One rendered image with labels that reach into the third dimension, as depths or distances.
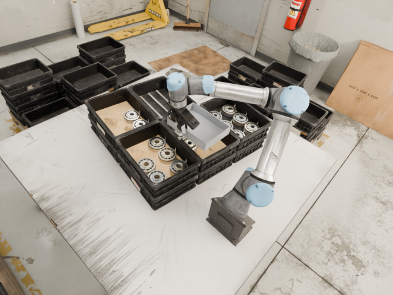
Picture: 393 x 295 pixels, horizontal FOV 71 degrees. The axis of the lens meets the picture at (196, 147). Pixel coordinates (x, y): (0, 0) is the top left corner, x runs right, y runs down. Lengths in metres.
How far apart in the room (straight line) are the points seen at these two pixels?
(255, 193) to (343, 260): 1.50
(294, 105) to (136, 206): 0.96
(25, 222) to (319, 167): 2.17
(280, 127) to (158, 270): 0.85
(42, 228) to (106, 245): 1.04
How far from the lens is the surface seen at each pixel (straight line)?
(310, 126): 2.56
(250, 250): 1.52
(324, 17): 4.10
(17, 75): 3.11
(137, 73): 3.15
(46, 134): 2.05
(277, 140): 1.22
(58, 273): 2.27
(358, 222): 2.88
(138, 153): 1.64
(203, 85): 1.16
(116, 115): 1.89
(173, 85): 1.14
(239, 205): 1.38
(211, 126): 1.51
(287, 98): 1.19
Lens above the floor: 2.04
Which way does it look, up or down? 46 degrees down
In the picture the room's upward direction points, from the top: 9 degrees clockwise
